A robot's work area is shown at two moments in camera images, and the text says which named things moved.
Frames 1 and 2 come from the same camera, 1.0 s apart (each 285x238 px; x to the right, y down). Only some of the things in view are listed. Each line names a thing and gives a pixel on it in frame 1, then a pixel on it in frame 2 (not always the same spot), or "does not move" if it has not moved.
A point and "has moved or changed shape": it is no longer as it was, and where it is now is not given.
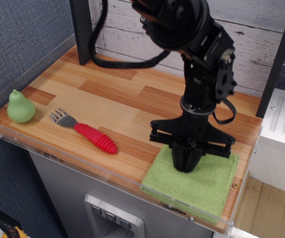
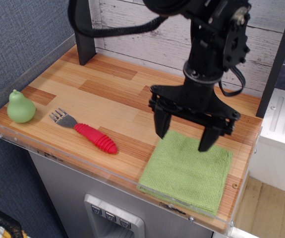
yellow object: x=22 y=234 → x=6 y=234
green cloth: x=205 y=191 has moved or changed shape
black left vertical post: x=82 y=19 does not move
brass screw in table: x=235 y=186 does not move
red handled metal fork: x=63 y=119 does not move
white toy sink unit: x=276 y=159 does not move
